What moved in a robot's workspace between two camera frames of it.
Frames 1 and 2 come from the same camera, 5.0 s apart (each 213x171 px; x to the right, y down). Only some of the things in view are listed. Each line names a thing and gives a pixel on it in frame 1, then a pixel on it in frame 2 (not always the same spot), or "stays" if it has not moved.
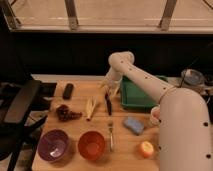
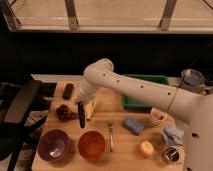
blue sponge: x=135 y=125 stays
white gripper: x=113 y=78 → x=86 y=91
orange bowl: x=91 y=145 stays
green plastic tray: x=133 y=98 stays
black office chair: x=18 y=136 stays
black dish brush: x=109 y=105 → x=81 y=113
